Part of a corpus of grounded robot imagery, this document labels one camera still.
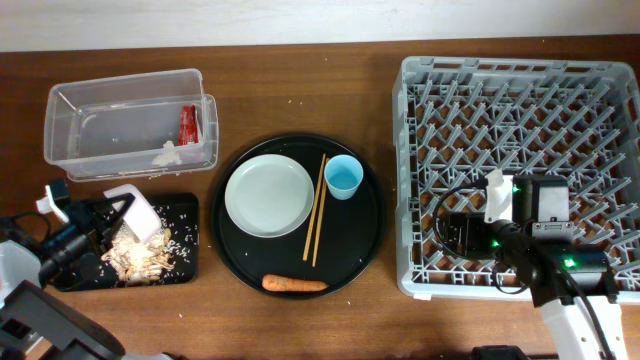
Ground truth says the orange carrot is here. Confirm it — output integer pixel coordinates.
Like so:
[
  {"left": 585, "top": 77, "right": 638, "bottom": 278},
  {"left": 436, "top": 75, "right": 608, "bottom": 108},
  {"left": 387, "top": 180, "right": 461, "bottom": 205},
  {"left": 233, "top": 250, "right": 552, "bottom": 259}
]
[{"left": 262, "top": 274, "right": 328, "bottom": 292}]

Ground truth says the light blue cup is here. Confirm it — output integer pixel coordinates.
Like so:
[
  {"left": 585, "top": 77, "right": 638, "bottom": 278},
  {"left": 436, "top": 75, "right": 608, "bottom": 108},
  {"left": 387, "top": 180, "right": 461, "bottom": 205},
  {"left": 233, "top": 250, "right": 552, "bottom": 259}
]
[{"left": 324, "top": 155, "right": 364, "bottom": 200}]

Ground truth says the black rectangular tray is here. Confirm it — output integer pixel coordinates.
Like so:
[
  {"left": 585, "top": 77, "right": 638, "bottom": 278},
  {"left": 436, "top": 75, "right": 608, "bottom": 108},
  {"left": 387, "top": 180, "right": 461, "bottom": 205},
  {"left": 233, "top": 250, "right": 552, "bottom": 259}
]
[{"left": 49, "top": 193, "right": 201, "bottom": 293}]

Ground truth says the wooden chopstick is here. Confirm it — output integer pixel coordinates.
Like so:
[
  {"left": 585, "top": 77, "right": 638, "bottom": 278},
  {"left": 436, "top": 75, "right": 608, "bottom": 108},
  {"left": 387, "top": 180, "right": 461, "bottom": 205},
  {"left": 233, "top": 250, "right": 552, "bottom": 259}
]
[
  {"left": 312, "top": 157, "right": 330, "bottom": 268},
  {"left": 302, "top": 154, "right": 327, "bottom": 261}
]

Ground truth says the clear plastic bin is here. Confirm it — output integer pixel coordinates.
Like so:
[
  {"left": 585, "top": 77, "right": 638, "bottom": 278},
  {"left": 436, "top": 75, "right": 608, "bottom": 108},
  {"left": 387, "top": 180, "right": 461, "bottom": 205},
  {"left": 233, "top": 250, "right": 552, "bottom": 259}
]
[{"left": 43, "top": 68, "right": 219, "bottom": 182}]

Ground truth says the grey dishwasher rack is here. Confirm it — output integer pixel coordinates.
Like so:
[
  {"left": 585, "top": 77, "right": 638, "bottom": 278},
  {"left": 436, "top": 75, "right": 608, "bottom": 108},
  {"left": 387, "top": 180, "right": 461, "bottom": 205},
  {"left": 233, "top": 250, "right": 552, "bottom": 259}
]
[{"left": 392, "top": 56, "right": 639, "bottom": 304}]

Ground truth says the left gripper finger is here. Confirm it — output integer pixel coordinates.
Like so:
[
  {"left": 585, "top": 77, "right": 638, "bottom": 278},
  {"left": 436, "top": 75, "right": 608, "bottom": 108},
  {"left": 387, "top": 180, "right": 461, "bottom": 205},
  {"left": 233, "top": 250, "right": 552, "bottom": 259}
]
[
  {"left": 100, "top": 219, "right": 124, "bottom": 250},
  {"left": 94, "top": 193, "right": 136, "bottom": 220}
]

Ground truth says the red snack wrapper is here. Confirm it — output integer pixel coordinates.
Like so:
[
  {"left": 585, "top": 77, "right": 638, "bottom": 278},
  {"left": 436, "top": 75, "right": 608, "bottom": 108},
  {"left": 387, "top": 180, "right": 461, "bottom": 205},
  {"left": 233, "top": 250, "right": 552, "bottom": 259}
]
[{"left": 178, "top": 105, "right": 200, "bottom": 146}]

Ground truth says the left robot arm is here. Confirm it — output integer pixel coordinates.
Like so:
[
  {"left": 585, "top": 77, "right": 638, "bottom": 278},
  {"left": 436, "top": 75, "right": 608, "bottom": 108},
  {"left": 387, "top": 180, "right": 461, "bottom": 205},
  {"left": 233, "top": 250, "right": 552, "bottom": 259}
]
[{"left": 1, "top": 192, "right": 144, "bottom": 360}]

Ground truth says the round black serving tray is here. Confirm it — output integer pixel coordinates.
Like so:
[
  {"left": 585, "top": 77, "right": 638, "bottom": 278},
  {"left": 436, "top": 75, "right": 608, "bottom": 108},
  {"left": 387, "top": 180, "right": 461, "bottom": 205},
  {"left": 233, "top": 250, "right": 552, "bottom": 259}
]
[{"left": 209, "top": 133, "right": 387, "bottom": 300}]

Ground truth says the grey plate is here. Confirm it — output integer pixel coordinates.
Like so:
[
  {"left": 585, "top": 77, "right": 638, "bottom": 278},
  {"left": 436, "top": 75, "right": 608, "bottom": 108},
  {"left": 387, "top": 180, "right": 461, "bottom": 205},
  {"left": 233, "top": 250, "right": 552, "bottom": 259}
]
[{"left": 224, "top": 154, "right": 315, "bottom": 238}]

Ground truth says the white napkin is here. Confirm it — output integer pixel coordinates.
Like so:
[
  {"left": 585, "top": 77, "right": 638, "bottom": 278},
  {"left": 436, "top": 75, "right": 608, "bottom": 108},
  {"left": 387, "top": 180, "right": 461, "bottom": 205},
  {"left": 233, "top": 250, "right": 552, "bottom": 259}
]
[{"left": 152, "top": 140, "right": 182, "bottom": 167}]

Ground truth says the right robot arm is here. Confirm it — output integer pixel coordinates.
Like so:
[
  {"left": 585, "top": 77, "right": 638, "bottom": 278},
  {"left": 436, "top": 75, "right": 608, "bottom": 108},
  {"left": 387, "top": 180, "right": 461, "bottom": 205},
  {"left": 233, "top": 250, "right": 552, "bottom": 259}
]
[{"left": 432, "top": 170, "right": 628, "bottom": 359}]

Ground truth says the food scraps and rice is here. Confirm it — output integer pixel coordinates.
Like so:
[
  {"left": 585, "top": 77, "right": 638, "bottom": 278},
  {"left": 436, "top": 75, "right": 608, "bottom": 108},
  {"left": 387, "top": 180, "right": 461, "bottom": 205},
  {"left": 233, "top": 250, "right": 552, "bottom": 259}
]
[{"left": 92, "top": 202, "right": 199, "bottom": 287}]

